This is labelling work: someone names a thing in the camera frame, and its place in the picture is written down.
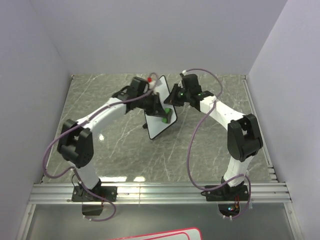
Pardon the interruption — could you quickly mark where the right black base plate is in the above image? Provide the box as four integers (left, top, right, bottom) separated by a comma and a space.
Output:
200, 184, 250, 202

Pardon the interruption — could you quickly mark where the green whiteboard eraser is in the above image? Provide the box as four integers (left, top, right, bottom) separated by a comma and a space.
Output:
161, 108, 173, 124

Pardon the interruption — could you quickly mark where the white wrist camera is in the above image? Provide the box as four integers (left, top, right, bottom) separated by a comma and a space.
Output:
147, 72, 162, 91
178, 70, 188, 87

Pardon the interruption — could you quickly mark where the aluminium mounting rail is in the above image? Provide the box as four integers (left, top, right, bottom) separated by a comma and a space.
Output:
28, 182, 292, 205

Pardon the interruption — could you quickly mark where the pink bordered white board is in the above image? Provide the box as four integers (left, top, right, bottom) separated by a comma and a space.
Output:
115, 227, 203, 240

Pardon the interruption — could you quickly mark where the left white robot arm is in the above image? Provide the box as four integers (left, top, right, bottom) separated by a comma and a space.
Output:
57, 76, 177, 201

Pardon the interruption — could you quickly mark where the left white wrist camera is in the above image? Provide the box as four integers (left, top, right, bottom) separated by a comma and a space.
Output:
147, 72, 162, 91

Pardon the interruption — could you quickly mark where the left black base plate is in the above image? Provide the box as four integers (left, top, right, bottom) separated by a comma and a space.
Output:
71, 185, 118, 202

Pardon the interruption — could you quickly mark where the small white whiteboard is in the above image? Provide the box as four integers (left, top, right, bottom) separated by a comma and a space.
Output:
144, 75, 178, 140

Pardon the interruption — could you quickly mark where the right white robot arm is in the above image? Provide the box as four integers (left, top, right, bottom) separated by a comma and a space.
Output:
164, 70, 263, 200

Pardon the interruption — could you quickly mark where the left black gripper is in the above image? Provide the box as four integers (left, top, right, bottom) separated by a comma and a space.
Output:
136, 91, 167, 118

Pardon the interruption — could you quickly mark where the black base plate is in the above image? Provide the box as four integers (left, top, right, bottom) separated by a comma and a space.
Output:
200, 184, 250, 202
71, 185, 118, 202

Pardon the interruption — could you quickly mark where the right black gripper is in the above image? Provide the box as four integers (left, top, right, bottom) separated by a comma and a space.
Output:
163, 84, 191, 108

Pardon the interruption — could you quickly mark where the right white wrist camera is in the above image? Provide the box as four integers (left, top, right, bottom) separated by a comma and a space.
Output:
178, 70, 188, 87

